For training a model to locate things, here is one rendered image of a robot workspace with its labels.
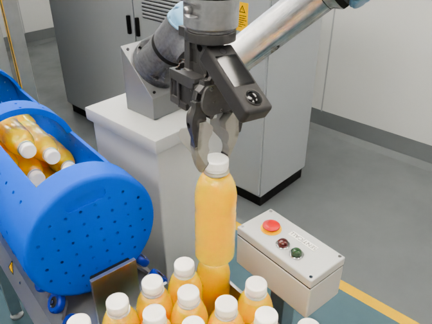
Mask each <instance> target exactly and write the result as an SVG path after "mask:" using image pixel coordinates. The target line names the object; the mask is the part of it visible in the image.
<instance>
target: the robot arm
mask: <svg viewBox="0 0 432 324"><path fill-rule="evenodd" d="M369 1H370V0H279V1H278V2H277V3H276V4H274V5H273V6H272V7H270V9H268V10H267V11H266V12H264V13H263V14H262V15H261V16H260V17H258V18H257V19H256V20H254V21H253V22H252V23H251V24H250V25H248V26H247V27H246V28H244V29H243V30H242V31H241V32H240V33H238V34H237V30H236V28H237V27H238V25H239V6H240V0H183V1H181V2H179V3H177V4H176V5H175V6H174V7H173V9H171V10H170V11H169V12H168V14H167V16H166V18H165V19H164V21H163V22H162V23H161V25H160V26H159V28H158V29H157V30H156V32H155V33H154V34H153V35H151V36H149V37H147V38H146V39H143V40H142V41H141V42H140V43H139V44H138V45H137V46H136V48H135V50H134V53H133V62H134V66H135V68H136V70H137V72H138V73H139V74H140V76H141V77H142V78H143V79H144V80H146V81H147V82H148V83H150V84H152V85H153V86H156V87H162V88H168V87H169V88H170V101H171V102H173V103H175V104H177V105H178V107H180V108H181V109H183V110H185V111H188V112H187V114H186V125H187V127H185V128H181V129H180V130H179V139H180V141H181V142H182V143H183V145H184V146H185V147H186V148H187V149H188V150H189V151H190V152H191V153H192V158H193V162H194V165H195V166H196V168H197V169H198V171H199V172H201V173H202V172H204V170H205V168H206V167H207V166H208V164H209V162H208V153H209V151H210V150H209V146H208V144H209V140H210V137H211V136H212V132H214V133H216V135H218V137H219V138H220V139H221V141H222V151H221V153H222V154H225V155H227V156H228V158H229V157H230V155H231V153H232V151H233V148H234V146H235V144H236V142H237V139H238V136H239V133H240V132H241V128H242V123H245V122H250V121H253V120H257V119H261V118H265V117H266V116H267V114H268V113H269V111H270V110H271V109H272V105H271V103H270V102H269V100H268V99H267V97H266V96H265V94H264V93H263V91H262V90H261V88H260V87H259V85H258V84H257V83H256V81H255V79H254V78H253V77H252V75H251V73H250V69H251V68H253V67H254V66H256V65H257V64H258V63H260V62H261V61H263V60H264V59H265V58H266V57H268V56H270V54H272V53H273V52H275V51H276V50H277V49H279V48H280V47H282V46H283V45H284V44H285V43H287V42H288V41H290V40H291V39H292V38H294V37H295V36H297V34H299V33H301V32H302V31H303V30H304V29H306V28H307V27H309V26H310V25H311V24H313V23H314V22H316V21H317V20H318V19H319V18H321V17H323V16H324V15H325V14H326V13H328V12H329V11H331V9H334V8H335V9H340V10H344V9H345V8H346V7H348V6H349V5H350V7H352V8H353V9H356V8H359V7H361V6H363V5H364V4H365V3H367V2H369ZM173 90H174V94H173ZM215 115H217V117H216V118H213V117H214V116H215ZM206 117H207V118H209V119H210V124H209V123H208V122H207V121H206Z"/></svg>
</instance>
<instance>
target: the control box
mask: <svg viewBox="0 0 432 324"><path fill-rule="evenodd" d="M269 219H271V220H275V221H278V222H279V223H280V229H279V230H277V231H267V230H265V229H264V228H263V226H262V225H263V222H264V221H266V220H269ZM293 232H294V233H293ZM237 233H238V236H237V262H238V263H239V264H240V265H241V266H242V267H243V268H245V269H246V270H247V271H249V272H250V273H251V274H252V275H253V276H261V277H262V278H264V279H265V280H266V282H267V287H268V288H269V289H270V290H272V291H273V292H274V293H275V294H277V295H278V296H279V297H281V299H282V300H284V301H285V302H286V303H288V304H289V305H290V306H291V307H292V308H293V309H295V310H296V311H297V312H299V313H300V314H301V315H302V316H303V317H304V318H307V317H308V316H310V315H311V314H312V313H313V312H314V311H316V310H317V309H319V308H320V307H321V306H322V305H324V304H325V303H326V302H328V301H329V300H330V299H331V298H333V297H334V296H335V295H336V294H337V293H338V290H339V284H340V280H341V274H342V270H343V264H344V261H345V257H344V256H343V255H341V254H339V253H338V252H336V251H334V250H333V249H332V248H330V247H328V246H327V245H326V244H324V243H322V242H321V241H319V240H318V239H316V238H315V237H313V236H312V235H310V234H309V233H307V232H306V231H304V230H302V229H301V228H299V227H298V226H297V225H295V224H293V223H292V222H290V221H289V220H287V219H286V218H284V217H282V216H281V215H280V214H278V213H276V212H275V211H273V210H272V209H270V210H267V211H266V212H264V213H262V214H260V215H258V216H257V217H255V218H253V219H251V220H249V221H247V222H245V223H243V224H242V225H240V226H238V228H237ZM291 233H292V234H291ZM296 236H299V237H297V238H296ZM280 238H285V239H287V240H288V242H289V245H288V246H287V247H280V246H279V245H278V244H277V242H278V239H280ZM302 239H303V240H302ZM303 242H305V243H303ZM307 243H309V244H307ZM306 244H307V245H306ZM311 244H312V245H311ZM309 245H310V246H309ZM314 246H315V247H314ZM312 247H313V248H312ZM292 248H300V249H301V250H302V255H301V256H300V257H294V256H292V255H291V249H292ZM314 248H315V250H314Z"/></svg>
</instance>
